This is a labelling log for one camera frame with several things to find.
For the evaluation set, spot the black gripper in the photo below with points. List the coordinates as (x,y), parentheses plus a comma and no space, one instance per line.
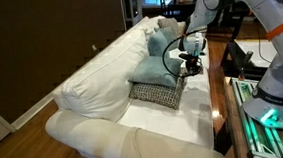
(191,58)

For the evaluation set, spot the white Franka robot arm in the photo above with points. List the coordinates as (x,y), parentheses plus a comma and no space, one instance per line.
(270,6)

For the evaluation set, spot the teal velvet cushion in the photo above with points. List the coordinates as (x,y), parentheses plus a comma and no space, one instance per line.
(154,71)
(157,42)

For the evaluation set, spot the leaf patterned cushion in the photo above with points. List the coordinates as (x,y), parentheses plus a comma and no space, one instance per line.
(159,94)
(169,23)

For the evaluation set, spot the black stand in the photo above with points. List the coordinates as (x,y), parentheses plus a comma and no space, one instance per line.
(237,60)

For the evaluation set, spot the white sofa back cushion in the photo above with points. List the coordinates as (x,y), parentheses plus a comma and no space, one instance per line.
(138,30)
(105,81)

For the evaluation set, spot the dark wooden chair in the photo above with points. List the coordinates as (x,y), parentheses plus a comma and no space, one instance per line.
(169,3)

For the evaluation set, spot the beige sofa armrest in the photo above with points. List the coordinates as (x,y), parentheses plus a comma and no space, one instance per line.
(119,147)

